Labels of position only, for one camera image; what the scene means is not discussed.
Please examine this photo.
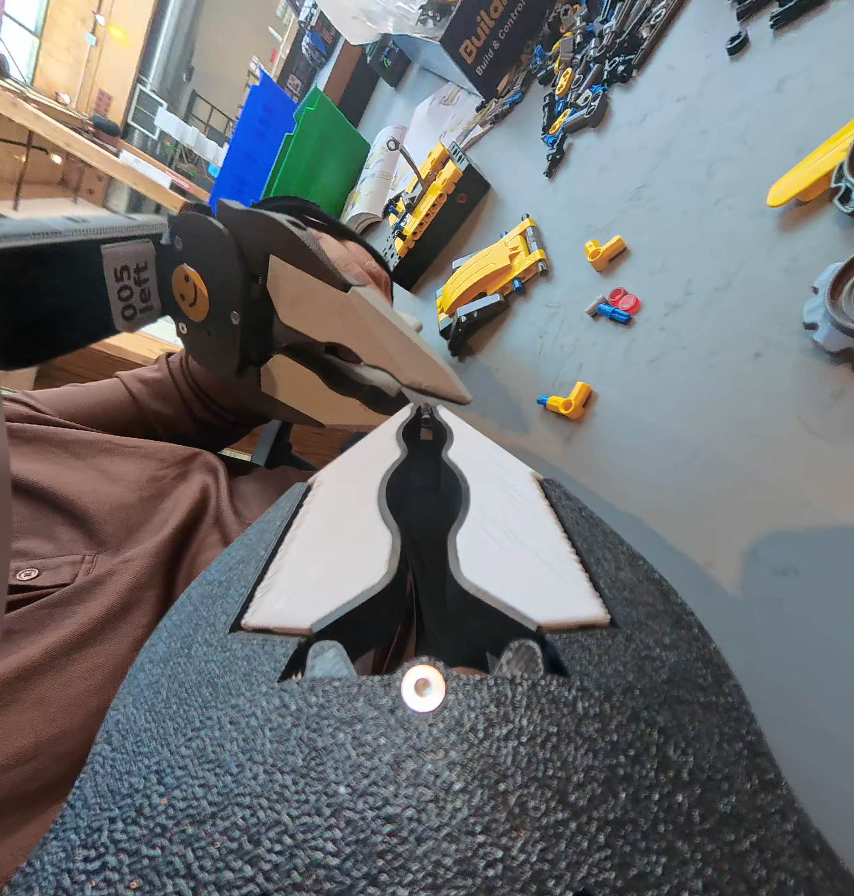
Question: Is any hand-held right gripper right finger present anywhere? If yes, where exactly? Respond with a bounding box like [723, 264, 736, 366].
[434, 406, 612, 662]

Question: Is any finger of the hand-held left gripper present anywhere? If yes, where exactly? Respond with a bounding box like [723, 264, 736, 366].
[259, 353, 410, 429]
[266, 255, 473, 407]

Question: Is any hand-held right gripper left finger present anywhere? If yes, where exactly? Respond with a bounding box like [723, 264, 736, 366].
[239, 405, 417, 662]

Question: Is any yellow angle connector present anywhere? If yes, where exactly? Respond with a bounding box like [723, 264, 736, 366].
[584, 235, 628, 273]
[546, 381, 594, 421]

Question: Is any person's left forearm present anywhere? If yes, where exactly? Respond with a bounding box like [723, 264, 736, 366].
[0, 350, 274, 456]

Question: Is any blue plastic box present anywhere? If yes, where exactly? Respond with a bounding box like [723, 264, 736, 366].
[209, 68, 300, 211]

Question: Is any black and yellow brick assembly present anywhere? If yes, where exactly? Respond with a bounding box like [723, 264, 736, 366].
[384, 138, 492, 293]

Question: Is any instruction booklet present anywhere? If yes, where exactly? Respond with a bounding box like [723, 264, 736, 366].
[342, 83, 485, 235]

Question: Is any green box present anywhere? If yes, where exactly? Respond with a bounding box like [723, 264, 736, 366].
[261, 84, 372, 219]

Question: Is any yellow and grey brick assembly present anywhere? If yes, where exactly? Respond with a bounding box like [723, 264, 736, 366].
[435, 215, 549, 359]

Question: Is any wooden workbench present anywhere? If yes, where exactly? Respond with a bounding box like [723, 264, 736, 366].
[0, 80, 212, 214]

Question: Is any person's brown sweater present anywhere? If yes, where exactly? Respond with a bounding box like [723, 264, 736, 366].
[7, 392, 316, 890]

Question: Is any black electronic device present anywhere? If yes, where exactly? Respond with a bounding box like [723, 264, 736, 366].
[366, 34, 412, 90]

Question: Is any window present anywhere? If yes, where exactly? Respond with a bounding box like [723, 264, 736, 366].
[0, 0, 51, 86]

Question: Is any blue robot kit box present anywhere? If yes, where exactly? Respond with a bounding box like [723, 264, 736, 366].
[392, 0, 564, 100]

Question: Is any pile of blue grey pieces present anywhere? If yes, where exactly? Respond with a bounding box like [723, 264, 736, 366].
[479, 0, 688, 179]

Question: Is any yellow curved panel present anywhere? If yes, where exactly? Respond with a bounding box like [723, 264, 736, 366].
[766, 101, 854, 209]

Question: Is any pile of black red pieces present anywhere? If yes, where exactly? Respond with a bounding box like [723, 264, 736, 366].
[731, 0, 830, 30]

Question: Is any metal duct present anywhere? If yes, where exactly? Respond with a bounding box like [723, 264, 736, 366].
[136, 0, 214, 116]

